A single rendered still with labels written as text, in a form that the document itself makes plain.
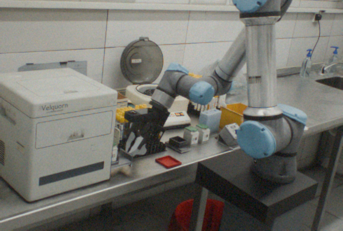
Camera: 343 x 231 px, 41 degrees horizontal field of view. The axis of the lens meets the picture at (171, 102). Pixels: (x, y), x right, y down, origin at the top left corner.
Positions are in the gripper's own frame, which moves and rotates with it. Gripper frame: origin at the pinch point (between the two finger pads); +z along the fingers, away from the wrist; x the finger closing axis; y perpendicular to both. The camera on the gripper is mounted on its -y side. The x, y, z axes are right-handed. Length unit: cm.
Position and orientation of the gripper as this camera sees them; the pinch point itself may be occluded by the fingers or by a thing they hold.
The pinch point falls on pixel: (127, 155)
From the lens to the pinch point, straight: 158.1
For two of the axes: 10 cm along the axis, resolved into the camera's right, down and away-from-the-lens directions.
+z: -4.7, 8.8, -0.7
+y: 5.6, 3.6, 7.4
